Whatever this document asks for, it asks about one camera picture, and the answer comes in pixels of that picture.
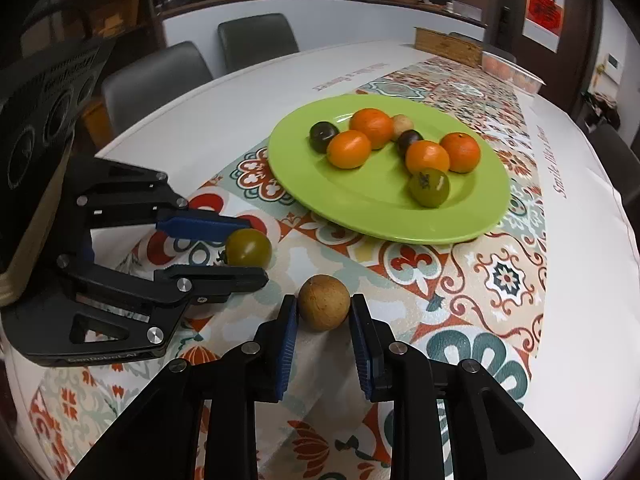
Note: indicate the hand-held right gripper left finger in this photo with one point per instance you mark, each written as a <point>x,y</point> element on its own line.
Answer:
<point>286,345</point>

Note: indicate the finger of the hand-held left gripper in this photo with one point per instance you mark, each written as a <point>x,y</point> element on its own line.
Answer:
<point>215,280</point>
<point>205,227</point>

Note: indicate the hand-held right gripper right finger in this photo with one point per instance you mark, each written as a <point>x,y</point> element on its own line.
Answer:
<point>361,345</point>

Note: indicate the green tomato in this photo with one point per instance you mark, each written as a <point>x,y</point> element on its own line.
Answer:
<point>248,247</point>
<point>429,188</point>

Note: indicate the large tan longan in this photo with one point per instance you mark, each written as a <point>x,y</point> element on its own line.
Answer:
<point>324,302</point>

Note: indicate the green plate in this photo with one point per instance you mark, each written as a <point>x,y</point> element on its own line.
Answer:
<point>370,200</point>

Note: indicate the dark purple plum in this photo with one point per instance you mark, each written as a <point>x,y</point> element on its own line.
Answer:
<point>322,136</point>
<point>409,139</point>

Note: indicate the large orange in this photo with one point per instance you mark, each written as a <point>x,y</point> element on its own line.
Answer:
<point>372,125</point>

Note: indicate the floral patterned table runner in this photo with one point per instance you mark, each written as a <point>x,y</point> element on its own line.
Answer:
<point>480,280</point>

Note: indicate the wooden shelf unit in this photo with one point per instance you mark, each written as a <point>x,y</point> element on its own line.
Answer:
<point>120,5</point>

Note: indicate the small orange mandarin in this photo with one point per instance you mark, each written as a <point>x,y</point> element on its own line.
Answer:
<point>461,152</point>

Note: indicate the small tan longan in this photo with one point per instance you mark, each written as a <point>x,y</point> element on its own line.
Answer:
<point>402,122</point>

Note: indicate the wooden box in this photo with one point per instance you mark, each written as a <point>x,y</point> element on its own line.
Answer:
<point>447,45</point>

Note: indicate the clear plastic fruit container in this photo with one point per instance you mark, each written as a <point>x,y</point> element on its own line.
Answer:
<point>529,81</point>
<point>497,65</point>

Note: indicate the dark clutter pile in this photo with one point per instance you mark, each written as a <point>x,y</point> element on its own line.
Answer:
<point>600,110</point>

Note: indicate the red and white door poster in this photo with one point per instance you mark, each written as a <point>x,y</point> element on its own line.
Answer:
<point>545,10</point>

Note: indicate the brown door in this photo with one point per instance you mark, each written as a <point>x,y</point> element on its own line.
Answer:
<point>582,10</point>

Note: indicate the long wall counter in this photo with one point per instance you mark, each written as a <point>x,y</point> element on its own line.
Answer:
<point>320,2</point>

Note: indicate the white wall intercom panel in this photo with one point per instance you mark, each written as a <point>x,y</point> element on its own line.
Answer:
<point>614,63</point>

